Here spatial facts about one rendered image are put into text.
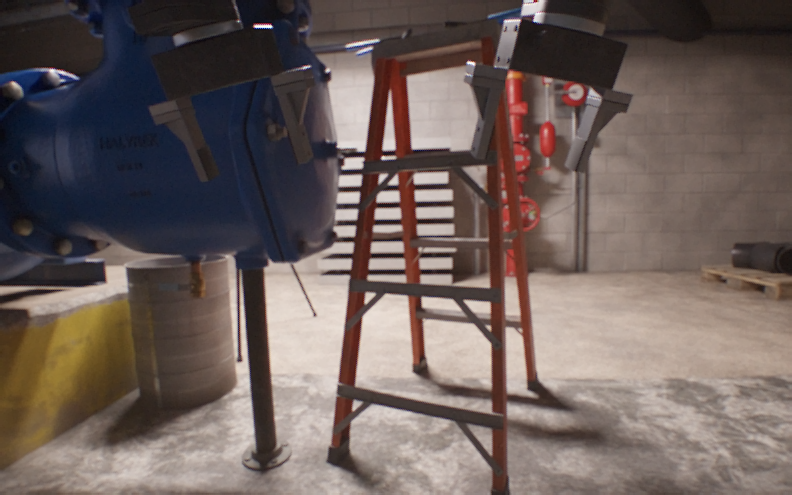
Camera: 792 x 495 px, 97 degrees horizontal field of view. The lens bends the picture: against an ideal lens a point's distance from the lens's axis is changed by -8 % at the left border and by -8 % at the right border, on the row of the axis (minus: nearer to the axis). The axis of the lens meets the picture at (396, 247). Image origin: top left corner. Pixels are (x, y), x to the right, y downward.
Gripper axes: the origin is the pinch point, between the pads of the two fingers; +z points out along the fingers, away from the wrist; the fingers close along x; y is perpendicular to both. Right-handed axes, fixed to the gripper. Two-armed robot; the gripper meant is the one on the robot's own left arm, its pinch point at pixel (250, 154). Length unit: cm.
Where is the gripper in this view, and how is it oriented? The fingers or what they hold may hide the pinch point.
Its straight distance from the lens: 51.6
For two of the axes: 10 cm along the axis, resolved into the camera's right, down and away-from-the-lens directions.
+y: 1.0, -4.9, 8.7
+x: -9.8, 1.2, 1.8
